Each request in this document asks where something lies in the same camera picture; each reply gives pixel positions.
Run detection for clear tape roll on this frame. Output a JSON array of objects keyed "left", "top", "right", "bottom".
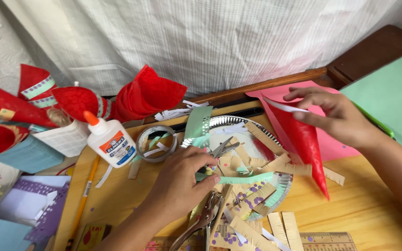
[{"left": 136, "top": 125, "right": 178, "bottom": 163}]

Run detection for green pen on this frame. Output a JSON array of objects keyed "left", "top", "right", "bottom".
[{"left": 351, "top": 101, "right": 395, "bottom": 139}]

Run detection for red embossed paper cone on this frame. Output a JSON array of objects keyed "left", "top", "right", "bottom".
[{"left": 51, "top": 86, "right": 113, "bottom": 123}]

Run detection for white paper strip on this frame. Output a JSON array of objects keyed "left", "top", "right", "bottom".
[
  {"left": 95, "top": 164, "right": 114, "bottom": 189},
  {"left": 263, "top": 97, "right": 310, "bottom": 113}
]

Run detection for light green paper sheet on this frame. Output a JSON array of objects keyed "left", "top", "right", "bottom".
[{"left": 339, "top": 45, "right": 402, "bottom": 162}]

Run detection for red cone with mint bands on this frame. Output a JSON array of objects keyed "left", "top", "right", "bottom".
[{"left": 18, "top": 63, "right": 59, "bottom": 109}]

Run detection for stack of red paper cones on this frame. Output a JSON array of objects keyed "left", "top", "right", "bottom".
[{"left": 111, "top": 64, "right": 188, "bottom": 123}]

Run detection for kraft fringed strip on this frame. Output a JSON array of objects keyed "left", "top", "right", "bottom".
[
  {"left": 281, "top": 211, "right": 305, "bottom": 251},
  {"left": 267, "top": 212, "right": 290, "bottom": 249}
]

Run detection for yellow pencil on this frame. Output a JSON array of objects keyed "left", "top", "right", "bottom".
[{"left": 66, "top": 155, "right": 101, "bottom": 250}]

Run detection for heap of kraft fringed strips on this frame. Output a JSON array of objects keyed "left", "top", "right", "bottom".
[{"left": 187, "top": 121, "right": 313, "bottom": 251}]

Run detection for mint fringed paper strip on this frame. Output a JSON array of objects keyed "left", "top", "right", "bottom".
[{"left": 195, "top": 172, "right": 275, "bottom": 185}]

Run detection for long red paper cone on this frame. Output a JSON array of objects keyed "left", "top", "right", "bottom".
[{"left": 0, "top": 76, "right": 57, "bottom": 128}]

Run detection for white glue bottle orange cap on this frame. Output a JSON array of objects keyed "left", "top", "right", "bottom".
[{"left": 83, "top": 110, "right": 137, "bottom": 169}]

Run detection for wooden ruler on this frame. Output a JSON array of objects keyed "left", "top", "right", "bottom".
[{"left": 144, "top": 231, "right": 358, "bottom": 251}]

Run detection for pink paper sheet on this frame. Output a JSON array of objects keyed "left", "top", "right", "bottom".
[{"left": 245, "top": 80, "right": 361, "bottom": 162}]

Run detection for purple punched paper sheet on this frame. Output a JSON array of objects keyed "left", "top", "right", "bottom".
[{"left": 0, "top": 175, "right": 71, "bottom": 245}]

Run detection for wide mint paper strip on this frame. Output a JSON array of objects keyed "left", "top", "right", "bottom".
[{"left": 183, "top": 105, "right": 214, "bottom": 140}]

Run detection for silver hole punch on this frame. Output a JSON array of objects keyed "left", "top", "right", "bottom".
[{"left": 168, "top": 191, "right": 224, "bottom": 251}]

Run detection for person's left hand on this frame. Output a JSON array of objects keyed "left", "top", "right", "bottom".
[{"left": 145, "top": 146, "right": 221, "bottom": 228}]

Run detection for beige twine ball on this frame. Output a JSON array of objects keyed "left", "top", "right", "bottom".
[{"left": 46, "top": 108, "right": 72, "bottom": 127}]

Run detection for heap of white paper scraps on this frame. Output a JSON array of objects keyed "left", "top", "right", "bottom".
[{"left": 154, "top": 100, "right": 211, "bottom": 122}]

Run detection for white curtain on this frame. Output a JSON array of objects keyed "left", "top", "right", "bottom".
[{"left": 0, "top": 0, "right": 402, "bottom": 98}]

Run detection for small yellow red box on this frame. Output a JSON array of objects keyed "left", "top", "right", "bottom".
[{"left": 76, "top": 223, "right": 112, "bottom": 251}]

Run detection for person's right hand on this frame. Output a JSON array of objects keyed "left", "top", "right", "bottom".
[{"left": 283, "top": 86, "right": 380, "bottom": 150}]

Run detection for glossy red paper cone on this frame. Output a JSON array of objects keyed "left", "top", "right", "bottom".
[{"left": 262, "top": 96, "right": 330, "bottom": 201}]

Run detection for silver paper plate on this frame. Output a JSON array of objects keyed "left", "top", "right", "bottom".
[{"left": 180, "top": 115, "right": 294, "bottom": 222}]

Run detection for dark wooden chair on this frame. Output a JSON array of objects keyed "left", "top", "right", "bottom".
[{"left": 144, "top": 24, "right": 402, "bottom": 123}]

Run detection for short kraft fringed piece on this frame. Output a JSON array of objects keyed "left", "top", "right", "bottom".
[
  {"left": 322, "top": 166, "right": 345, "bottom": 187},
  {"left": 128, "top": 159, "right": 142, "bottom": 180}
]

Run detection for grey metal scissors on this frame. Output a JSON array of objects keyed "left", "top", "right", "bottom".
[{"left": 207, "top": 136, "right": 241, "bottom": 159}]

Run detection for blue crepe paper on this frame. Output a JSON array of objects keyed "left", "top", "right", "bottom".
[{"left": 0, "top": 134, "right": 65, "bottom": 174}]

